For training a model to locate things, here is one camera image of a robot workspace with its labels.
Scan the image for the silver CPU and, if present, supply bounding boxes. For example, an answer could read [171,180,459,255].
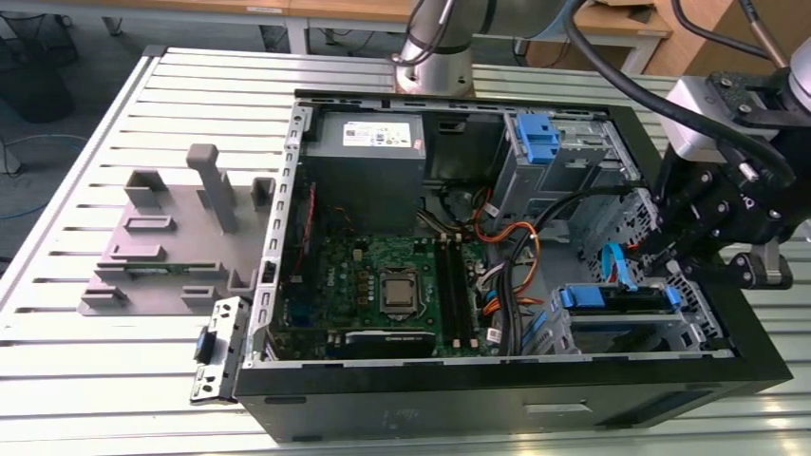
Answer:
[383,279,418,306]

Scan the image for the black open PC case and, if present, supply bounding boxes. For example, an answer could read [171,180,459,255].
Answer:
[231,87,796,443]

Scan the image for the metal expansion slot bracket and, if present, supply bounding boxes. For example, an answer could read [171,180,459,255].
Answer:
[190,294,250,406]

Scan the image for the brown wooden cabinet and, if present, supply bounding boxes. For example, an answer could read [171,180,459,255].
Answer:
[646,0,811,139]

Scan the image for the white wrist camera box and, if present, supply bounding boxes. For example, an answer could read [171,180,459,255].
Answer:
[660,78,732,162]

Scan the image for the thin braided arm cable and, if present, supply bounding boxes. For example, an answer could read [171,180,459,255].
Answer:
[738,0,794,70]

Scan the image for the blue data wire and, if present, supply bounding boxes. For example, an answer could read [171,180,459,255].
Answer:
[601,240,642,293]

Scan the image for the black graphics card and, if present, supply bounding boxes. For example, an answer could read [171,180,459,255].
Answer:
[326,327,439,360]

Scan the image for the black CPU socket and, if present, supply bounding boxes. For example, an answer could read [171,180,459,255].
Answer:
[377,265,425,323]

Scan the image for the grey plastic parts rack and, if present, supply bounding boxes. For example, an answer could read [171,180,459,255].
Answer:
[75,142,281,319]

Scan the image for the black RAM slot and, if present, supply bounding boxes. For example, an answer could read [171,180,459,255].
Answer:
[450,235,482,349]
[434,235,463,351]

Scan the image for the black cable bundle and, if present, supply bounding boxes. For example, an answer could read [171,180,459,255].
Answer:
[497,187,636,357]

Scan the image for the orange wire bundle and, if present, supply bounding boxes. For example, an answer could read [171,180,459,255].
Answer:
[471,220,546,314]

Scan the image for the blue plastic drive latch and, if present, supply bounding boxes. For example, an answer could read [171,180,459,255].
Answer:
[517,113,563,165]

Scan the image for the green motherboard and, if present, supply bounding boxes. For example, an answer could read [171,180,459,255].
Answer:
[271,232,502,360]

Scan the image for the blue VGA connector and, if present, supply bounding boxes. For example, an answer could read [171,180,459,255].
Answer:
[194,326,218,365]

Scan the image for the hard disk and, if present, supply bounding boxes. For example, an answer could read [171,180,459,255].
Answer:
[525,283,685,353]

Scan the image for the thick black arm hose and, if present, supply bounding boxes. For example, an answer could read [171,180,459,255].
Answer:
[561,0,798,191]

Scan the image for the black mesh waste basket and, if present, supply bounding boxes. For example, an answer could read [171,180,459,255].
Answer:
[0,11,82,124]

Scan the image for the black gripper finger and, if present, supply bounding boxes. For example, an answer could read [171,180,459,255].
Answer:
[681,250,796,289]
[638,159,730,276]

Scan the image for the green RAM stick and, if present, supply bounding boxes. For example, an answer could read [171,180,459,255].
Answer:
[123,265,191,278]

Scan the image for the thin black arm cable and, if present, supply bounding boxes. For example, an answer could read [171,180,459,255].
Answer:
[670,0,776,59]

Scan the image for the blue floor cable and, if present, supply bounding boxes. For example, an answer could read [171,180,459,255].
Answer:
[0,132,90,222]

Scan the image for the grey power supply unit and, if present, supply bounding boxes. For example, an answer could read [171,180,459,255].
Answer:
[301,111,427,237]

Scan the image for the grey metal disk bay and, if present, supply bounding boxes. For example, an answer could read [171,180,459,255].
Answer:
[550,282,728,355]

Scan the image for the wooden desk white frame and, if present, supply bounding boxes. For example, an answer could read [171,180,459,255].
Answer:
[63,0,414,56]
[525,0,673,72]

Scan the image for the grey metal drive cage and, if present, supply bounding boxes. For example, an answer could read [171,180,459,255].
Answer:
[494,111,642,224]

